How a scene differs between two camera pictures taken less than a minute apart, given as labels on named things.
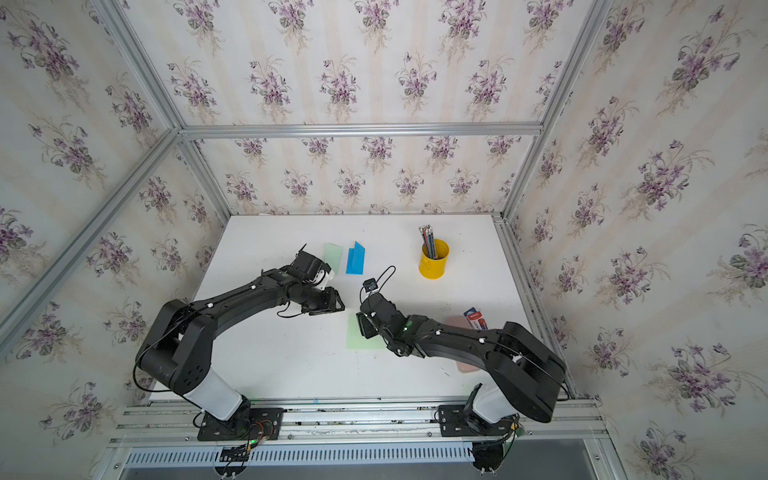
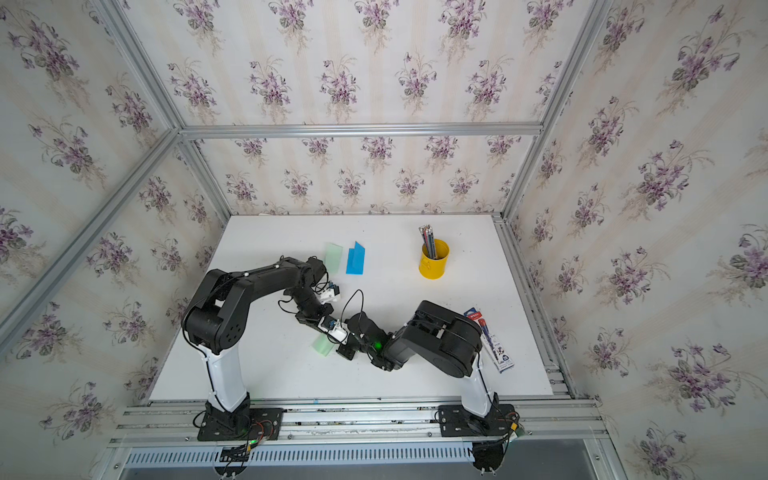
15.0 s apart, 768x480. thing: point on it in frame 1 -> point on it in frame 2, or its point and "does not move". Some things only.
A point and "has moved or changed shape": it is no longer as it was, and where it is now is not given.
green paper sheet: (333, 256) does not move
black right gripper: (363, 325) -> (341, 350)
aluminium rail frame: (362, 423) does not move
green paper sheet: (355, 338) has moved or changed shape
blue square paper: (356, 260) does not move
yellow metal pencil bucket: (434, 269) does not move
